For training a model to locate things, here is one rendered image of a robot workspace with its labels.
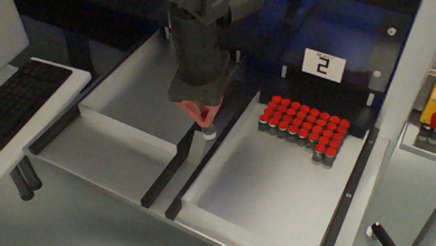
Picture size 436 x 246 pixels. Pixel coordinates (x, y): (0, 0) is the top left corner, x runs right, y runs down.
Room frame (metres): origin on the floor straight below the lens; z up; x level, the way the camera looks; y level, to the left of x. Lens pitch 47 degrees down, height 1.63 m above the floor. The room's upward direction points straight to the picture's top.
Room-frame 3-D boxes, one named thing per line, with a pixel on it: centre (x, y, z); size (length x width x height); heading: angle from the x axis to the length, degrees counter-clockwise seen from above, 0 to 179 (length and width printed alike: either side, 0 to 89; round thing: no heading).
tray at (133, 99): (0.82, 0.12, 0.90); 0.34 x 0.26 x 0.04; 152
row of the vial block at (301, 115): (0.68, -0.19, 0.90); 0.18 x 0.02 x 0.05; 61
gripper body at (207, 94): (0.48, 0.03, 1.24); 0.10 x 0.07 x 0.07; 167
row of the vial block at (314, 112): (0.70, -0.20, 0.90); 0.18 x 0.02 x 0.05; 61
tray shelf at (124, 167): (0.68, 0.01, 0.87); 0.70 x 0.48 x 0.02; 62
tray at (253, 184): (0.57, -0.12, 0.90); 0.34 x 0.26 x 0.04; 151
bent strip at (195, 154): (0.57, 0.07, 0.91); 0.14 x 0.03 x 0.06; 152
